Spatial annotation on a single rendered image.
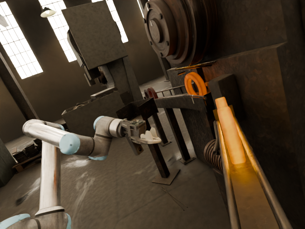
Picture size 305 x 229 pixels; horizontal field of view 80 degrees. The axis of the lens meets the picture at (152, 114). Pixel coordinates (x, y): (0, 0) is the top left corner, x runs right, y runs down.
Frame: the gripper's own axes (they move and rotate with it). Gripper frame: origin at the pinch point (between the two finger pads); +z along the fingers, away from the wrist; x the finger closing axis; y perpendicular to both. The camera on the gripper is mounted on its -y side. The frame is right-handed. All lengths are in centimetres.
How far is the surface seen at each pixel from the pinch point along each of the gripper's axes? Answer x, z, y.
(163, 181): 51, -31, -72
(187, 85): 46.2, -6.2, 15.3
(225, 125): -15.4, 29.9, 19.5
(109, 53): 193, -223, 35
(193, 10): 24, 6, 52
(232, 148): -17.1, 32.1, 14.6
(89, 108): 127, -221, -52
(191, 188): 48, -4, -65
